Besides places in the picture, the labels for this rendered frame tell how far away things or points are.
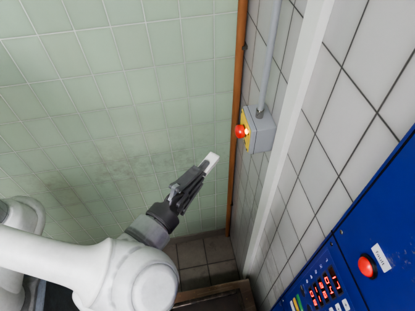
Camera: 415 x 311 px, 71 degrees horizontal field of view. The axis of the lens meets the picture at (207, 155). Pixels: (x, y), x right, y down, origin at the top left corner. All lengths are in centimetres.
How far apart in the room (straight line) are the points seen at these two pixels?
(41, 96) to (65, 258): 74
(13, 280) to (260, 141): 85
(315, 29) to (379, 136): 20
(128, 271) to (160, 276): 4
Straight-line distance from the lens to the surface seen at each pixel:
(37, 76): 107
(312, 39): 54
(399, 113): 41
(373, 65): 44
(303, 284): 76
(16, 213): 108
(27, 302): 122
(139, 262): 44
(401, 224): 40
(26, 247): 49
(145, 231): 63
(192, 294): 153
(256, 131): 77
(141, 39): 96
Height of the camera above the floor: 207
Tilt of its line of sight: 52 degrees down
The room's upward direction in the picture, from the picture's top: 3 degrees counter-clockwise
